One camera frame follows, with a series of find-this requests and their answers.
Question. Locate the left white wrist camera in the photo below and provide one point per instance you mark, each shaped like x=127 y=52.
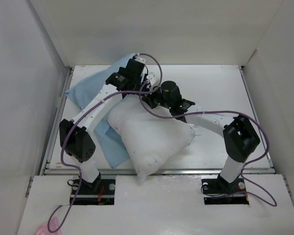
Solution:
x=139 y=59

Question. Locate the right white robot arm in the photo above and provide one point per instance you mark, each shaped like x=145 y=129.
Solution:
x=240 y=138

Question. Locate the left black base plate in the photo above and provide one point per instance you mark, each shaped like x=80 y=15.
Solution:
x=101 y=194

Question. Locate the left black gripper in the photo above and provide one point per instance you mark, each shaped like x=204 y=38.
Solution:
x=139 y=80

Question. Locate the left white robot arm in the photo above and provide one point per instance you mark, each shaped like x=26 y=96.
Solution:
x=77 y=137

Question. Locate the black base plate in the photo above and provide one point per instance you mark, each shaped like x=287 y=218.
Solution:
x=101 y=194
x=216 y=193

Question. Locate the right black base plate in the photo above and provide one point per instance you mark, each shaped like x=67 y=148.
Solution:
x=216 y=193

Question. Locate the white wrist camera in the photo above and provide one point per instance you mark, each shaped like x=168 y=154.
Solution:
x=139 y=59
x=151 y=81

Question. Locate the white pillow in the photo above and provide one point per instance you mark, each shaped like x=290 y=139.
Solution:
x=147 y=140

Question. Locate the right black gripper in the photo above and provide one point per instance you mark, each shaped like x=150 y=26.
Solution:
x=148 y=98

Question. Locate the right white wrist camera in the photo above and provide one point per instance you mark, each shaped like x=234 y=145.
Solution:
x=151 y=81

